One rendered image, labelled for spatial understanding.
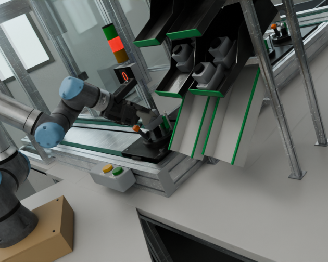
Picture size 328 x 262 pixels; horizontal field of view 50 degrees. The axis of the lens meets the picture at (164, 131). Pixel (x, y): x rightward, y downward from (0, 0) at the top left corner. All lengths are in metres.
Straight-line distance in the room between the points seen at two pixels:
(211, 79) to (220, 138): 0.21
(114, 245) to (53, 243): 0.20
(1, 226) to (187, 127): 0.68
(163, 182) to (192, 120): 0.23
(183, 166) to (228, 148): 0.27
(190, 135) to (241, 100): 0.21
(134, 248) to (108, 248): 0.10
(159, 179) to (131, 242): 0.22
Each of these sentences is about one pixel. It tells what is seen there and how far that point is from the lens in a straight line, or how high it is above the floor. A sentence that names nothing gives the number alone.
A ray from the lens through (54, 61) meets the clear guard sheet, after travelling 2.60.
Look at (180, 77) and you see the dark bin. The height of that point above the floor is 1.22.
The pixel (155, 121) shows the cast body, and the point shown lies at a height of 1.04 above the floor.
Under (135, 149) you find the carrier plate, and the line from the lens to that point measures 1.36.
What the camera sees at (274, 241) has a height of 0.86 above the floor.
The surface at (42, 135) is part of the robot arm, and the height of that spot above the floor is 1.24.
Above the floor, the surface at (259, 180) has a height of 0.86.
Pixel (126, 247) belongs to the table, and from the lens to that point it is 1.10.
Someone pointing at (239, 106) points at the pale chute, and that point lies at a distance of 1.02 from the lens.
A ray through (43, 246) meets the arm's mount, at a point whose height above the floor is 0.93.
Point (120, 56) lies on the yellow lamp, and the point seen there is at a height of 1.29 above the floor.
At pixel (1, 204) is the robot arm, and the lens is 1.25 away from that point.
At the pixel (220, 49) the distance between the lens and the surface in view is 0.93.
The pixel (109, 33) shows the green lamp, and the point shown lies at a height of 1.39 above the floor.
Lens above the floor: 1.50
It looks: 22 degrees down
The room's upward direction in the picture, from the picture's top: 24 degrees counter-clockwise
